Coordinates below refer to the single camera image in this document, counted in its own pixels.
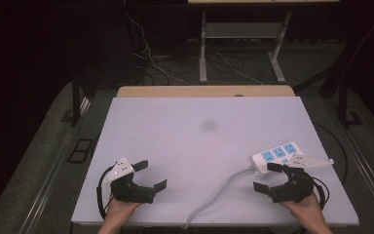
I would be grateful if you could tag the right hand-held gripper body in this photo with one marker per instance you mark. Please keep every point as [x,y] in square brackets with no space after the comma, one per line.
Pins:
[297,188]

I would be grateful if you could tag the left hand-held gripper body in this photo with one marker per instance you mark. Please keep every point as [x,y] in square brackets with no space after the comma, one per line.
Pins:
[128,188]

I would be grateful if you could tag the white power strip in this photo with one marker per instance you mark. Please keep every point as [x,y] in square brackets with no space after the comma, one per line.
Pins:
[277,153]

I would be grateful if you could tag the person's right hand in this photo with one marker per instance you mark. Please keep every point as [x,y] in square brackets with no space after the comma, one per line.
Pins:
[306,209]

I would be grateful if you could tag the person's left hand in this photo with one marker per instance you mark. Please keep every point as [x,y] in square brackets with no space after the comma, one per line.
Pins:
[119,211]

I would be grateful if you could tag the white table board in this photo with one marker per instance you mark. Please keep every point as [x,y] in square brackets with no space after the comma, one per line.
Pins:
[191,146]

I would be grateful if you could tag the black metal stand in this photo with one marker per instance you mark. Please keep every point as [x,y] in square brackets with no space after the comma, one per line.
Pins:
[76,100]
[343,104]

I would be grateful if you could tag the wooden table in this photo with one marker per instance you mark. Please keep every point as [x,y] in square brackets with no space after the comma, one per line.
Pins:
[204,91]

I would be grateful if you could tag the black floor frame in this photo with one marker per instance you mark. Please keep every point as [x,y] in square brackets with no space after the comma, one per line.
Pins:
[72,158]

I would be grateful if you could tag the aluminium floor rail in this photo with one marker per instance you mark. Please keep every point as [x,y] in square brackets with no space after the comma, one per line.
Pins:
[53,172]
[368,170]

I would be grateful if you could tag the grey metal desk frame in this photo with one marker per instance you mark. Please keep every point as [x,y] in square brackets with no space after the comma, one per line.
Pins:
[203,48]

